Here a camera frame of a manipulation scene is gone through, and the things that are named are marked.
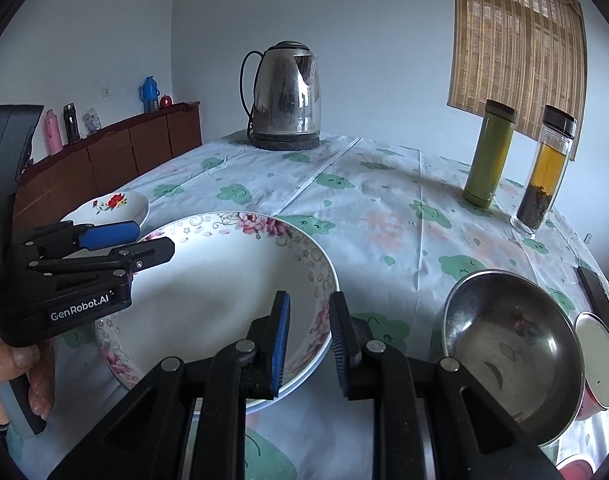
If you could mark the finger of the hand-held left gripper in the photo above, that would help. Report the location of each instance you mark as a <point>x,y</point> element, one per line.
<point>149,254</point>
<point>109,234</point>

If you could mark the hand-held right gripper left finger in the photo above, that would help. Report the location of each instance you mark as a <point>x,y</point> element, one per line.
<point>279,347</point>

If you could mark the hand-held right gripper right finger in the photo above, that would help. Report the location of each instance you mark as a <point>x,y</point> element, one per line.
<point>342,352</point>

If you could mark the large floral plate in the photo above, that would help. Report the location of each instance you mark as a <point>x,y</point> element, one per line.
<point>209,290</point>

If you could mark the white enamel bowl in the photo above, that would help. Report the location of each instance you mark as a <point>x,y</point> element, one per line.
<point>599,360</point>

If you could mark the person's left hand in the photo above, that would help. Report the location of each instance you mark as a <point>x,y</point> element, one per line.
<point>14,357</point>

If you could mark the small floral plate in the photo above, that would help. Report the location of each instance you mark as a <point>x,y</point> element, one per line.
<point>109,202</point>

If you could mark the brown wooden cabinet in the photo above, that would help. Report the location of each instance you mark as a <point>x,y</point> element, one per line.
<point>109,155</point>

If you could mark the clear plastic bag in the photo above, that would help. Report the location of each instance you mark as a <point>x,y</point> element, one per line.
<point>92,121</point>

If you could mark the black bottle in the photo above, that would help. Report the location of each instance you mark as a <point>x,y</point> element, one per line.
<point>71,125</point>

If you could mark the pink thermos flask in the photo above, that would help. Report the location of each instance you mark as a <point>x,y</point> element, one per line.
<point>53,132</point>

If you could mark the small red ornament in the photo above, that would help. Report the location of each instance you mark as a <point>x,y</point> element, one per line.
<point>166,102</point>

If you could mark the blue water bottle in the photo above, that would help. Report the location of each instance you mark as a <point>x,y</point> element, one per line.
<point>149,95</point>

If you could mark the cloud print tablecloth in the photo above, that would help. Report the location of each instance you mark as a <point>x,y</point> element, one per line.
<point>374,200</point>

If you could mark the stainless steel bowl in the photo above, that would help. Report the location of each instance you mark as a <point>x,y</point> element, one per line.
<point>509,340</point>

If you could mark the black kettle base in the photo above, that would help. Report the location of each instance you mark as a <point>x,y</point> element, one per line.
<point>284,144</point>

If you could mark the stainless steel electric kettle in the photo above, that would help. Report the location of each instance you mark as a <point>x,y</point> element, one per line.
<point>284,95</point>

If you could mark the green thermos bottle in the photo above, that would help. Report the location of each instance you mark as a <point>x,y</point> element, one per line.
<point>489,160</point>

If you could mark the black smartphone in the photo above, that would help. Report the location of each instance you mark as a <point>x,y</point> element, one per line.
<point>597,290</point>

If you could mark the glass tea bottle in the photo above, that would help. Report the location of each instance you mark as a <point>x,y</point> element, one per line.
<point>544,175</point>

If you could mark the bamboo window blind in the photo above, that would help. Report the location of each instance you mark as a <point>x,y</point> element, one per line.
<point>509,35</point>

